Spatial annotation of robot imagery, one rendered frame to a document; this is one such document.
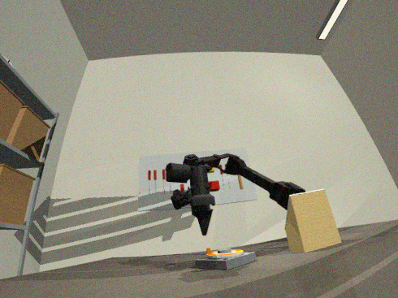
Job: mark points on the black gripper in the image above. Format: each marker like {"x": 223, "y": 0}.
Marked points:
{"x": 200, "y": 203}

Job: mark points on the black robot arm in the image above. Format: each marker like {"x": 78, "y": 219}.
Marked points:
{"x": 196, "y": 169}

